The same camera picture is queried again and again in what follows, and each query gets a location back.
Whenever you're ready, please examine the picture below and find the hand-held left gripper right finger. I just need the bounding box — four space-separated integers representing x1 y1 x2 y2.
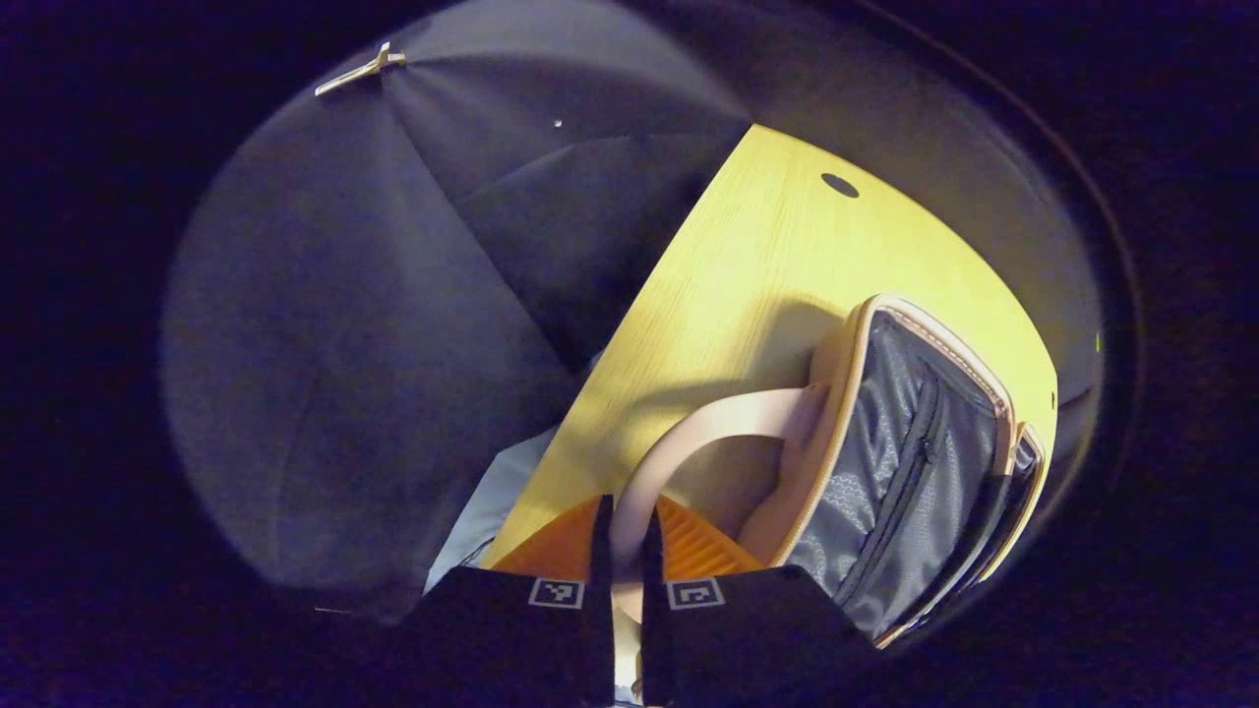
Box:
641 495 881 707

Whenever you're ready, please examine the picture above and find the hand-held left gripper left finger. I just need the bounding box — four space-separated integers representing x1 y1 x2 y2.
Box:
389 495 617 708

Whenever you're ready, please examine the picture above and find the pink suitcase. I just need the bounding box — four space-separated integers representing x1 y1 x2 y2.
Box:
608 293 1049 689

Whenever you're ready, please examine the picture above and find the small metal clip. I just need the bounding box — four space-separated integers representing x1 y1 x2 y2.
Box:
314 42 407 97

